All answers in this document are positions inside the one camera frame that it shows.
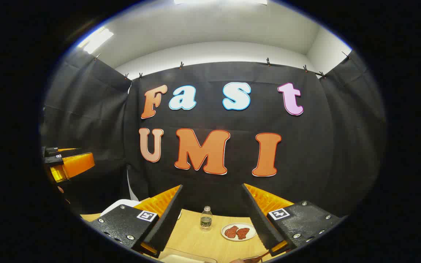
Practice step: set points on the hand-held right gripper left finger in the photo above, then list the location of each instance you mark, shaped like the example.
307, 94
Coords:
166, 223

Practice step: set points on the white round plate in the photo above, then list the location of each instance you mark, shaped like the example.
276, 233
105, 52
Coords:
250, 235

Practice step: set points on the white rice cooker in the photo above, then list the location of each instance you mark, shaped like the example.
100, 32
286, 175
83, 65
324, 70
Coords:
117, 205

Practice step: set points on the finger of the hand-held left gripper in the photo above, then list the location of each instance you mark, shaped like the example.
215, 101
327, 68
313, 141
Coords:
69, 150
77, 164

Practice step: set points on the ceiling light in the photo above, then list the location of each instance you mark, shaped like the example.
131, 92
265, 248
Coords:
96, 39

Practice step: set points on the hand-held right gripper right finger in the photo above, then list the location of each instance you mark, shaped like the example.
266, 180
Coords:
261, 223

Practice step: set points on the red meat piece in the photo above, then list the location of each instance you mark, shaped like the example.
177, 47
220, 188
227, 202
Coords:
231, 232
242, 233

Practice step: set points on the clear plastic water bottle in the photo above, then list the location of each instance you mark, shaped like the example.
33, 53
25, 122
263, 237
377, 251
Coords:
206, 219

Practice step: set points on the brown wooden spoon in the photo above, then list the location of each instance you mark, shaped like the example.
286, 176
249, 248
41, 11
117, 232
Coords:
263, 254

